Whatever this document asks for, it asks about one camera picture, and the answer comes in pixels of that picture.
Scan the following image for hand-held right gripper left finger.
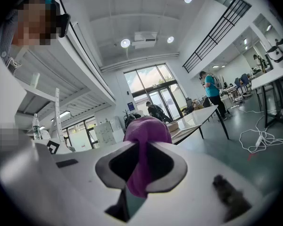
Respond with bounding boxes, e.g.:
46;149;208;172
95;140;139;190

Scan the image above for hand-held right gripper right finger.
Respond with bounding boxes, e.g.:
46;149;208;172
146;140;188;193

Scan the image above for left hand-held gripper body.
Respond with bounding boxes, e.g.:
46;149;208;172
34;139;73;155

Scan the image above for purple cloth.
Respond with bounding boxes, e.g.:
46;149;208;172
123;116;173;199

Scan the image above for clear water bottle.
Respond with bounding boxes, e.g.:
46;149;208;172
32;113;42;141

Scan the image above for white cabinet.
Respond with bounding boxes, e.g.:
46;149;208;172
94;120;125;145

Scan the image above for wooden bowl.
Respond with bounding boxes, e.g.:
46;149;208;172
166;121;180;133

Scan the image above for white marble table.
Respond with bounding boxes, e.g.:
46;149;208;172
171;104;231;145

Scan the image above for glass entrance door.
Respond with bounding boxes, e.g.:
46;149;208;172
124;64;188;122

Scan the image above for blue chairs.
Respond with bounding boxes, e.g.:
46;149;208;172
234;73;252;95

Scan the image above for striped shirt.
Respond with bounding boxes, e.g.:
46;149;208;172
0;8;24;75

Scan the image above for white table with black legs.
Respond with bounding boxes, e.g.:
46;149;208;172
251;67;283;128

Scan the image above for person's head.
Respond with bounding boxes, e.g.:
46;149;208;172
11;0;62;48

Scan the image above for white ceiling air conditioner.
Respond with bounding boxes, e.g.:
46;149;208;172
132;31;158;49

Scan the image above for black metal railing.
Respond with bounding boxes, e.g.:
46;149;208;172
183;0;252;74

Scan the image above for white robot device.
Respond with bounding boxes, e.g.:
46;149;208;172
265;38;283;63

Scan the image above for tangled white cables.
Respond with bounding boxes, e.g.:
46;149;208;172
239;109;283;154

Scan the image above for black camera cable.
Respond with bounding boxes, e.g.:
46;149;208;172
53;0;102;73

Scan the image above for black head camera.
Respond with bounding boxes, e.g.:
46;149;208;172
58;13;71;39

